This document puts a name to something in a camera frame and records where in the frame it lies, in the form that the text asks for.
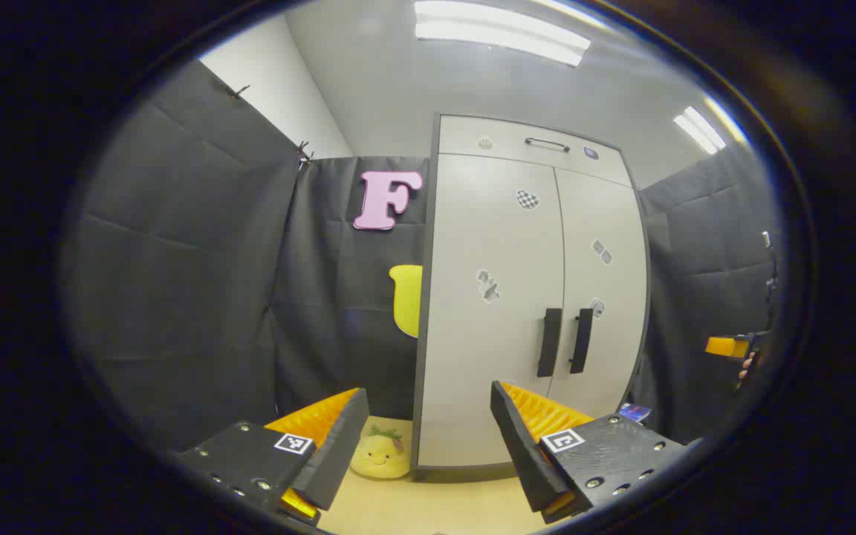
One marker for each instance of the white cabinet door keys sticker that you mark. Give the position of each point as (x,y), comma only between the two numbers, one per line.
(606,223)

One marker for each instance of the blue book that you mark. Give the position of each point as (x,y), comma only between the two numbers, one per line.
(634,412)

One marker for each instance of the white cabinet drawer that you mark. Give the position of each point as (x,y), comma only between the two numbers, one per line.
(510,160)

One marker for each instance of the white cabinet door checkered sticker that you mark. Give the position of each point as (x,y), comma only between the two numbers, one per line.
(472,334)

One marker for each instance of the small ceiling light panel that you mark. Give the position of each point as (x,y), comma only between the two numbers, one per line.
(699,130)

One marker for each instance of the yellow plush toy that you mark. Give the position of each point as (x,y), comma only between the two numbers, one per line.
(380,453)

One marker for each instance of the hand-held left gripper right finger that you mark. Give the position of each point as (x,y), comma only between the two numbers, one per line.
(521,446)

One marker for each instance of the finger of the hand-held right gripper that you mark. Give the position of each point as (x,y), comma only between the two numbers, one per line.
(725,347)

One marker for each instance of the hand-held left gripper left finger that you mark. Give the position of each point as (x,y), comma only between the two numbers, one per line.
(339,453)

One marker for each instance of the black backdrop cloth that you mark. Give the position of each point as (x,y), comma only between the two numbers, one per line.
(175,297)

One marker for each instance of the black cloth clip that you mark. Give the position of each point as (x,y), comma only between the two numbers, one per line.
(305,152)
(239,92)

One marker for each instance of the large ceiling light panel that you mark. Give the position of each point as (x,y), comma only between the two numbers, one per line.
(502,30)

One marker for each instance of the white double-door shoe cabinet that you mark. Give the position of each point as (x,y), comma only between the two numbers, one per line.
(423,357)

